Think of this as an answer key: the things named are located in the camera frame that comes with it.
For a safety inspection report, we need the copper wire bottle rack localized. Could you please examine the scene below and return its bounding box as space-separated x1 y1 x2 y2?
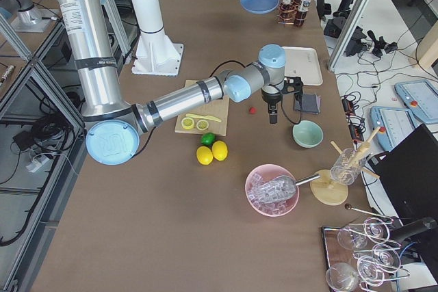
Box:
278 0 311 27

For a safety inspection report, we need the pink bowl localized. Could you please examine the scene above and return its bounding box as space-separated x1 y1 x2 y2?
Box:
244 164 300 217

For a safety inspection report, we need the bottle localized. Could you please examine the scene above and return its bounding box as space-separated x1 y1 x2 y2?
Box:
279 0 294 23
294 0 311 27

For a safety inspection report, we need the bamboo cutting board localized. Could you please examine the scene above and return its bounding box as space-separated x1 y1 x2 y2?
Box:
175 80 229 136

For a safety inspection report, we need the bottle lower left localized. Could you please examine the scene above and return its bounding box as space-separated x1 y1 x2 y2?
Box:
279 0 294 23

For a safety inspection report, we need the teach pendant far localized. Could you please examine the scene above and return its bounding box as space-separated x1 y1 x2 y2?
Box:
394 80 437 124

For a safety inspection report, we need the teach pendant near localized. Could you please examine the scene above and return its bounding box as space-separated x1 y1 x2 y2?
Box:
370 106 419 151

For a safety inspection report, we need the green bowl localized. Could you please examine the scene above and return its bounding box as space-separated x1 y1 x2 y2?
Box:
292 120 324 148

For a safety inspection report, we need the blue plate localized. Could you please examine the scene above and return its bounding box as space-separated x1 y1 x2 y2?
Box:
240 0 279 14

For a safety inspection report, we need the yellow lemon upper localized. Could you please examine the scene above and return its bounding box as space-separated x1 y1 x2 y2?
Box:
211 140 229 161

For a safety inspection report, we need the green lime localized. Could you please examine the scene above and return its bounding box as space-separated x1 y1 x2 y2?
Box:
201 133 216 146

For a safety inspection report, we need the teach pendant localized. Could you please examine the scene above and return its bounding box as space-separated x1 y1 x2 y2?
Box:
394 80 437 124
370 106 419 151

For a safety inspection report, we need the steel ice scoop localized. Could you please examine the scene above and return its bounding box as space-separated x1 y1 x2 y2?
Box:
260 174 320 203

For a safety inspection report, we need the yellow lemon lower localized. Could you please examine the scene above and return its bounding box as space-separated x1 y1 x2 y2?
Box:
196 146 214 165

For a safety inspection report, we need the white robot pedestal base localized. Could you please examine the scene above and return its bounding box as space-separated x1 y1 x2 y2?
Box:
131 0 183 77

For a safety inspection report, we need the lemon half upper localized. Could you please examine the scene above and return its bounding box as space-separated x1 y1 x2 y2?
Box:
181 116 195 130

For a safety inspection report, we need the bottle lower right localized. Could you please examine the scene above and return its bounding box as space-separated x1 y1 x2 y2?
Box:
294 0 311 27

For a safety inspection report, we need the yellow plastic knife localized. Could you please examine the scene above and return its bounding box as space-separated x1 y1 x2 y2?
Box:
185 113 222 122

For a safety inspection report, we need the wine glass rack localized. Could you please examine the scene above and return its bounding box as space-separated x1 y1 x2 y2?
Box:
325 216 410 291

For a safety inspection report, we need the black laptop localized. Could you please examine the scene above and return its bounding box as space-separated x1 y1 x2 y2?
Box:
369 124 437 220

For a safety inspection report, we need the yellow lemon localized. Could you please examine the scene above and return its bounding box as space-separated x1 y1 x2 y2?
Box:
211 140 229 161
196 146 214 165

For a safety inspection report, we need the cream rabbit tray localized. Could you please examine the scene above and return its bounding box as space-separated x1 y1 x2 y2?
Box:
283 46 323 86

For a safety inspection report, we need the grey folded cloth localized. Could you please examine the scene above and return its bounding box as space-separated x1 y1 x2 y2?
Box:
294 94 321 114

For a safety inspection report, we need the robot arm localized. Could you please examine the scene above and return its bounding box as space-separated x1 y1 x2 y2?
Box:
57 0 286 165

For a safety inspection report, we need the glass cup on stand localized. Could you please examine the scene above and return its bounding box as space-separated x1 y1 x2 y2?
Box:
330 148 366 186

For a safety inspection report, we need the red strawberry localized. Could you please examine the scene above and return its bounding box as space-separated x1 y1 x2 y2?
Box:
248 107 257 115

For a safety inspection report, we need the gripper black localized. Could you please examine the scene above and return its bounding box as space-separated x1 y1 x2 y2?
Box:
261 85 283 124

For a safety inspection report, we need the lemon slice lower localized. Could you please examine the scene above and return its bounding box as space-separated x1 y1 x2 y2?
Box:
196 119 209 131

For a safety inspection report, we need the wooden cup stand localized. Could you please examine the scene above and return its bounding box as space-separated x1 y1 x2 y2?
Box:
310 127 383 206

